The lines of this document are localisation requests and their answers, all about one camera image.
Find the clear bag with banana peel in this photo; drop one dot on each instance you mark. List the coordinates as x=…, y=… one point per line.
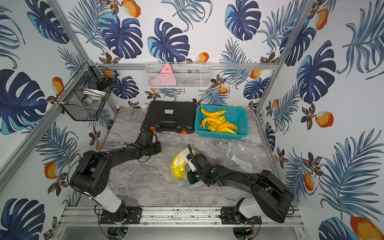
x=182, y=182

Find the white wire shelf basket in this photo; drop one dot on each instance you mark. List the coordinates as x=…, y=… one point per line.
x=188, y=74

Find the green-yellow banana bunch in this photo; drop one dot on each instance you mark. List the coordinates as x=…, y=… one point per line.
x=181, y=165

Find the yellow banana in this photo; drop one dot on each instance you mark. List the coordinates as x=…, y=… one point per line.
x=227, y=130

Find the teal plastic basket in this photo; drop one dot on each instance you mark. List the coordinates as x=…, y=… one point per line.
x=234, y=118

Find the pink triangular object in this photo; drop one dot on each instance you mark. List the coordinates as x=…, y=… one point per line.
x=166, y=77

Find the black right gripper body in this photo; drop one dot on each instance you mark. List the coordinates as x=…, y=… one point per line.
x=195, y=176

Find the aluminium front rail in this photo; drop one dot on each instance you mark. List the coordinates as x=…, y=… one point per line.
x=204, y=217

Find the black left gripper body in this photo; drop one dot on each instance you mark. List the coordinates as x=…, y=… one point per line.
x=147, y=139

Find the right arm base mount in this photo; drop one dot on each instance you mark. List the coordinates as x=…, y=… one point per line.
x=240, y=214

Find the black plastic tool case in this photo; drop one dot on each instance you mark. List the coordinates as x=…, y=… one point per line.
x=165, y=116

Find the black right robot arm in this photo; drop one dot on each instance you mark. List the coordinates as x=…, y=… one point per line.
x=274, y=198

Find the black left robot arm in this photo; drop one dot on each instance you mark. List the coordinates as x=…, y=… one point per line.
x=92, y=174

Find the black wire basket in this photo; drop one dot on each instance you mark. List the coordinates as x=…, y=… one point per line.
x=85, y=96

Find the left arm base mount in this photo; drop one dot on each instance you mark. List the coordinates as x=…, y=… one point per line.
x=129, y=216

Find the orange-yellow banana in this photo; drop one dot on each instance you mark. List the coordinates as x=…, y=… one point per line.
x=212, y=114

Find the clear zip-top bag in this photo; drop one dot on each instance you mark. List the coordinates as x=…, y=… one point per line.
x=239, y=156

